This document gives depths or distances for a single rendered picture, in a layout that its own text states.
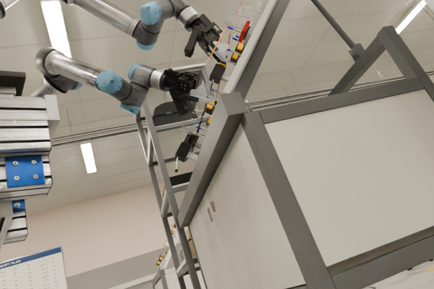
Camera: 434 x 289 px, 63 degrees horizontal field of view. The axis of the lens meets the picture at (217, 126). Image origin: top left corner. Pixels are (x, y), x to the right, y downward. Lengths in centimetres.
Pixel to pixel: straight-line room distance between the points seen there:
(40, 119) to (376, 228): 92
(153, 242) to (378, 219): 801
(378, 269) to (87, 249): 814
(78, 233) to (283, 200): 818
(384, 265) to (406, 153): 30
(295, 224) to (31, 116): 77
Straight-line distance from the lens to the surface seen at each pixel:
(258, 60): 116
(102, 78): 127
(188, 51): 133
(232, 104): 87
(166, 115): 235
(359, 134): 97
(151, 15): 134
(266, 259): 99
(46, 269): 879
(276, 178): 81
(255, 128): 85
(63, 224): 896
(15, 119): 112
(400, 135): 104
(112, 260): 868
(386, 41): 127
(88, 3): 150
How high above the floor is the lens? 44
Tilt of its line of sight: 24 degrees up
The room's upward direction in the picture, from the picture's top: 20 degrees counter-clockwise
